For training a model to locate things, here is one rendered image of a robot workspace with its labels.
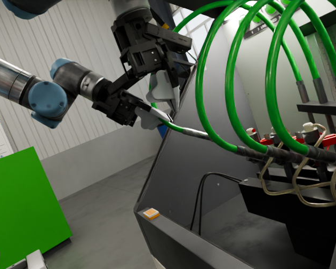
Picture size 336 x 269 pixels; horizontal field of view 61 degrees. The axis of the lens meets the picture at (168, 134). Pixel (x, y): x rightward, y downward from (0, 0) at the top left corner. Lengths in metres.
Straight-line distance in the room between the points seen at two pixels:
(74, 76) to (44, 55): 6.60
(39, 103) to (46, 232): 3.28
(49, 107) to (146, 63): 0.23
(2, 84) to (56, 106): 0.12
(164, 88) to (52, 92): 0.24
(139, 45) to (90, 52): 7.08
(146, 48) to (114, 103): 0.21
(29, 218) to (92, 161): 3.62
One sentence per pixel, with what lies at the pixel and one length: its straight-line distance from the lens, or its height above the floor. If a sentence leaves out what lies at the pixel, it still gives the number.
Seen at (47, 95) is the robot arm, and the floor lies 1.33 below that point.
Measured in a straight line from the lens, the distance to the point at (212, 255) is 0.55.
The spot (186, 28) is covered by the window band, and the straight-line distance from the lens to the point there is 7.03.
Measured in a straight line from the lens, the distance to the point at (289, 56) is 0.81.
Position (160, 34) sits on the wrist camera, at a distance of 0.62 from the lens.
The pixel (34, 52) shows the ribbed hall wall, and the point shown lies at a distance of 7.40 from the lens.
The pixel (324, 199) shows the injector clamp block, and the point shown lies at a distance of 0.57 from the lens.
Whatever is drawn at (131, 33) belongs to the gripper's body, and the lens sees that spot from 0.60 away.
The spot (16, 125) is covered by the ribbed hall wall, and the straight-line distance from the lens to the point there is 7.05.
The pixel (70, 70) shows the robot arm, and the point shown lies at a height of 1.40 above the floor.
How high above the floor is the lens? 1.23
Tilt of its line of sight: 6 degrees down
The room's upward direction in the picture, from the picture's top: 21 degrees counter-clockwise
